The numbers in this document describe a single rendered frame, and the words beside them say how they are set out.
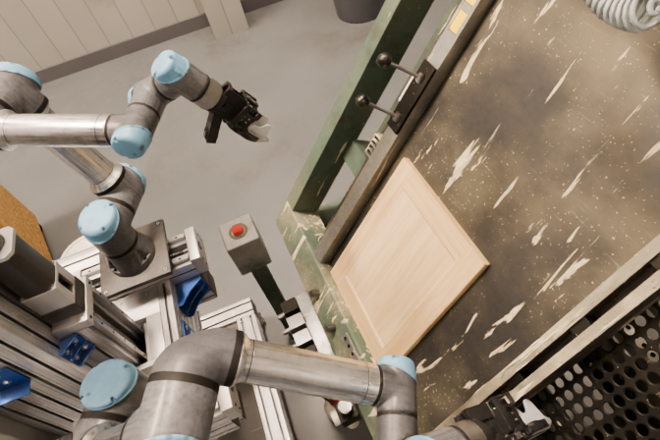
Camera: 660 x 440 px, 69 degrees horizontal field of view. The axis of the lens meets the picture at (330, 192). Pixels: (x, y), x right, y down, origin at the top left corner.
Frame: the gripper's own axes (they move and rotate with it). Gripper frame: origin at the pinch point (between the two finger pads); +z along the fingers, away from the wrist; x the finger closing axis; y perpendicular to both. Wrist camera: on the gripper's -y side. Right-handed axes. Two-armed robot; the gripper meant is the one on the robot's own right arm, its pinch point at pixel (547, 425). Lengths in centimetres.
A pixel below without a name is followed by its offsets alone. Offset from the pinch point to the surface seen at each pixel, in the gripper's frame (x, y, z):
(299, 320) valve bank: 57, 64, -5
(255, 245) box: 49, 91, -15
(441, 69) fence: -35, 73, -1
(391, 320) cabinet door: 24.3, 40.8, 0.7
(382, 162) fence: -5, 73, -1
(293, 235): 43, 90, -3
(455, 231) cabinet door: -9.7, 42.5, 0.4
